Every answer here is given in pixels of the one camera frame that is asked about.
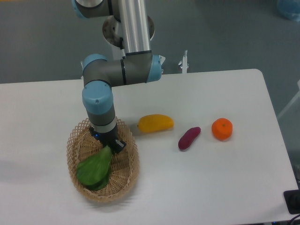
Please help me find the green bok choy vegetable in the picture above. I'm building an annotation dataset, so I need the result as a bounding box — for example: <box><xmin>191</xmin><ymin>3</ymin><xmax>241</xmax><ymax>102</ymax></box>
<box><xmin>76</xmin><ymin>145</ymin><xmax>113</xmax><ymax>191</ymax></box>

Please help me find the yellow mango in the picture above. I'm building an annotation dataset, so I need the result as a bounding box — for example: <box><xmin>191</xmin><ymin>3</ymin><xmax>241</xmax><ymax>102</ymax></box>
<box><xmin>138</xmin><ymin>114</ymin><xmax>174</xmax><ymax>133</ymax></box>

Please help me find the black box at edge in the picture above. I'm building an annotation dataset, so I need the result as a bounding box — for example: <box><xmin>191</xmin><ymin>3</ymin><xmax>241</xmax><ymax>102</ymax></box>
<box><xmin>284</xmin><ymin>189</ymin><xmax>300</xmax><ymax>215</ymax></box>

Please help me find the purple sweet potato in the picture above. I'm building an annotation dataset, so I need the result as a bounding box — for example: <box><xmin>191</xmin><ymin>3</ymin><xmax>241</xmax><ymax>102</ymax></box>
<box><xmin>178</xmin><ymin>127</ymin><xmax>201</xmax><ymax>151</ymax></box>

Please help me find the orange tangerine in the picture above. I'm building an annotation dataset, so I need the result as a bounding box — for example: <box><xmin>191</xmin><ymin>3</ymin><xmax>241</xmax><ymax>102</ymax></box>
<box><xmin>211</xmin><ymin>118</ymin><xmax>233</xmax><ymax>141</ymax></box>

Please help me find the white metal base frame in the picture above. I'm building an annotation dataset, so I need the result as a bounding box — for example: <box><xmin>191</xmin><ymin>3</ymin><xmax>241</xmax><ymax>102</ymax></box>
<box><xmin>81</xmin><ymin>50</ymin><xmax>189</xmax><ymax>82</ymax></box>

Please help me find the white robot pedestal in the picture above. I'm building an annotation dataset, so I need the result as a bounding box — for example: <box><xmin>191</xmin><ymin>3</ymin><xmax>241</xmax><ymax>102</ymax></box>
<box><xmin>111</xmin><ymin>44</ymin><xmax>126</xmax><ymax>60</ymax></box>

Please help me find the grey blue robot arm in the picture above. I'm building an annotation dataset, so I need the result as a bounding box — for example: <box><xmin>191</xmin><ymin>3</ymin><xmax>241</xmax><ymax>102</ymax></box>
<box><xmin>72</xmin><ymin>0</ymin><xmax>162</xmax><ymax>154</ymax></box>

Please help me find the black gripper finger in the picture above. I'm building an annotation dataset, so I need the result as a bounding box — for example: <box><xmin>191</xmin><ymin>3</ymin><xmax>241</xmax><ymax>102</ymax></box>
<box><xmin>111</xmin><ymin>139</ymin><xmax>127</xmax><ymax>154</ymax></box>

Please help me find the blue plastic bag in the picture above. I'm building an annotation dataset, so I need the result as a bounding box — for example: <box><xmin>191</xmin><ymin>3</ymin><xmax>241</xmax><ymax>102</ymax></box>
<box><xmin>277</xmin><ymin>0</ymin><xmax>300</xmax><ymax>22</ymax></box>

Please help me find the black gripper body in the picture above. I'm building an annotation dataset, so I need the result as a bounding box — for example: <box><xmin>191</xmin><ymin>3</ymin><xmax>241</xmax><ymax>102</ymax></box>
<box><xmin>89</xmin><ymin>126</ymin><xmax>118</xmax><ymax>150</ymax></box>

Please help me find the woven wicker basket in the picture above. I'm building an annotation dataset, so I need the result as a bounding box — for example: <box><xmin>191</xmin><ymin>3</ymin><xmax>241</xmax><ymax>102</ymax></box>
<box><xmin>67</xmin><ymin>119</ymin><xmax>139</xmax><ymax>203</ymax></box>

